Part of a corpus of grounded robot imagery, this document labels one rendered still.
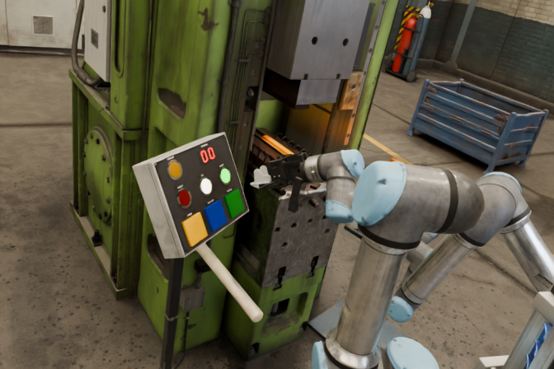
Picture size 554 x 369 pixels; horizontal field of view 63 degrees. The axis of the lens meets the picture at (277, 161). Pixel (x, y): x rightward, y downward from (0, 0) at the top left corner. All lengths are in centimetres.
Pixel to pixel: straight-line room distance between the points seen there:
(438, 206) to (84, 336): 193
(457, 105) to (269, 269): 399
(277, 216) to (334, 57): 64
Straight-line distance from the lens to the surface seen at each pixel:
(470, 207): 83
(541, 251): 141
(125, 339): 238
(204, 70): 157
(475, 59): 1063
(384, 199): 76
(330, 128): 204
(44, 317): 253
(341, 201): 116
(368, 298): 89
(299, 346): 245
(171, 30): 190
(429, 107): 572
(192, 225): 130
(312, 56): 163
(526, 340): 109
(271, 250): 187
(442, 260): 131
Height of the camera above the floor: 175
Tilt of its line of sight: 24 degrees down
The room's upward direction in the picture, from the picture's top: 11 degrees clockwise
